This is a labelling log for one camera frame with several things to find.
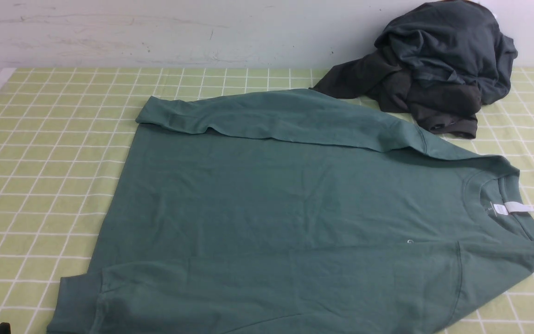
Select green long-sleeve top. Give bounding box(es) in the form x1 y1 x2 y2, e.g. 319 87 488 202
47 89 534 334

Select dark brown crumpled garment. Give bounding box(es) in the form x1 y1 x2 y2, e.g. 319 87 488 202
313 47 482 140

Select white neck label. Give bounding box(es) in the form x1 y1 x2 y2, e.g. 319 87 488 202
491 201 534 215

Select dark teal crumpled garment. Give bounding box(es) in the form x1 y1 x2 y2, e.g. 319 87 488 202
374 0 518 104

